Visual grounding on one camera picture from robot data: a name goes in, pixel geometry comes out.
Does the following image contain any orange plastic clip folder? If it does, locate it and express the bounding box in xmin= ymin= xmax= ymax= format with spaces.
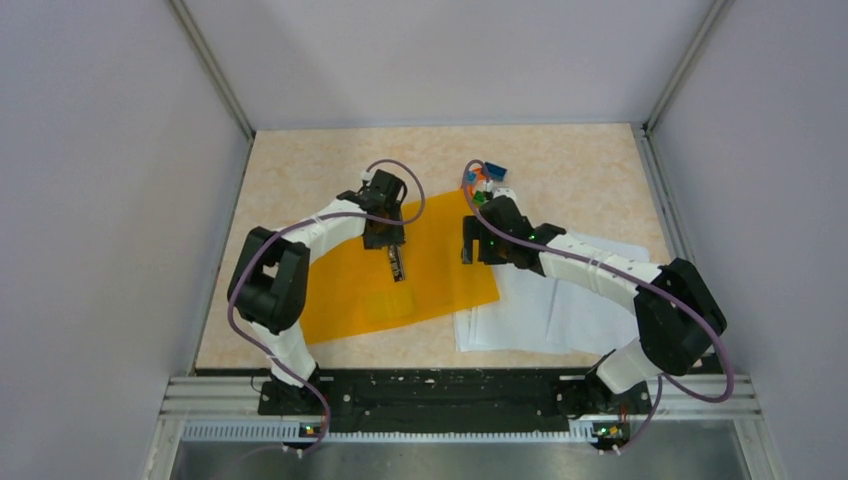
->
xmin=300 ymin=190 xmax=500 ymax=344

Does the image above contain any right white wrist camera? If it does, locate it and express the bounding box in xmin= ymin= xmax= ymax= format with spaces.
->
xmin=491 ymin=187 xmax=518 ymax=203

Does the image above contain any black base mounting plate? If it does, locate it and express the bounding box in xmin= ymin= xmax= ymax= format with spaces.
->
xmin=257 ymin=368 xmax=650 ymax=433

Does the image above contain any aluminium front rail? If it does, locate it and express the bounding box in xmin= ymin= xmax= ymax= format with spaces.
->
xmin=160 ymin=369 xmax=761 ymax=420

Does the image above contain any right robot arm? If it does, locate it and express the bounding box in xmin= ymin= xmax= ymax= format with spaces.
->
xmin=461 ymin=195 xmax=735 ymax=412

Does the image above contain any right aluminium frame post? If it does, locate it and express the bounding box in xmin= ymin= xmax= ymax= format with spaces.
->
xmin=642 ymin=0 xmax=734 ymax=137

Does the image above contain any white paper sheets stack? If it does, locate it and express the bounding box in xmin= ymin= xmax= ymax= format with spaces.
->
xmin=454 ymin=265 xmax=638 ymax=355

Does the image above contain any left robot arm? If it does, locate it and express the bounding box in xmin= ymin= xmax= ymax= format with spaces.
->
xmin=227 ymin=168 xmax=408 ymax=414

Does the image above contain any orange curved toy track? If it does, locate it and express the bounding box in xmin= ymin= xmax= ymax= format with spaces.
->
xmin=464 ymin=171 xmax=487 ymax=205

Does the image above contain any dark blue toy brick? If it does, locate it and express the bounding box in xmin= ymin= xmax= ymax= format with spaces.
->
xmin=483 ymin=162 xmax=508 ymax=182

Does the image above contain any white slotted cable duct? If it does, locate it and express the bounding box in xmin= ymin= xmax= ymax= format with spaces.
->
xmin=182 ymin=420 xmax=598 ymax=443

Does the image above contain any green toy brick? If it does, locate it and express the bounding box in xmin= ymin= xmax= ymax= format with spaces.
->
xmin=472 ymin=191 xmax=492 ymax=207

